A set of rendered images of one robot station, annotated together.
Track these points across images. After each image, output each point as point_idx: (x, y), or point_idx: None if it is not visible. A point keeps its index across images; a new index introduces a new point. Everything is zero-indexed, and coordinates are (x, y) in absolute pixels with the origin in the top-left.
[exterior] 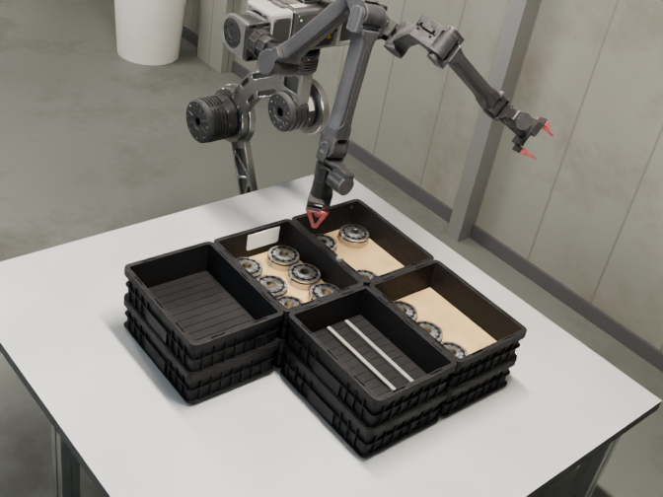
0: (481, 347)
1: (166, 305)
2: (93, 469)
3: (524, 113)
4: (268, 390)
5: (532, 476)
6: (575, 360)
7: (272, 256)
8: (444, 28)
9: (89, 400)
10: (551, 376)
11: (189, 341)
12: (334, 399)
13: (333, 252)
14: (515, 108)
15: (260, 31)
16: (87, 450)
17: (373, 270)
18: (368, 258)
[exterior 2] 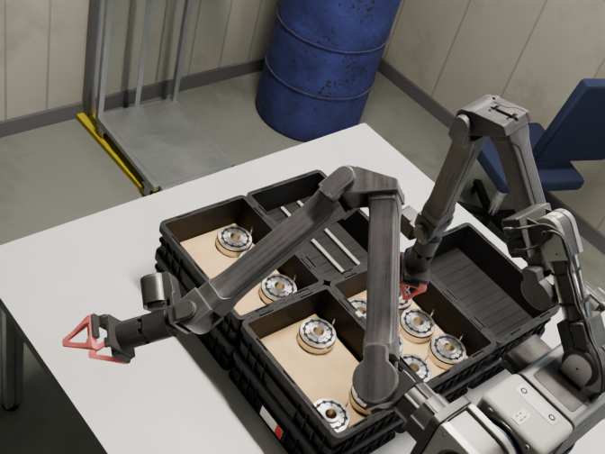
0: (193, 258)
1: (504, 313)
2: (489, 231)
3: (158, 273)
4: None
5: (161, 199)
6: (48, 306)
7: (424, 366)
8: (360, 167)
9: None
10: (92, 288)
11: (473, 225)
12: None
13: (364, 328)
14: (171, 280)
15: (603, 295)
16: (499, 243)
17: (302, 365)
18: (307, 385)
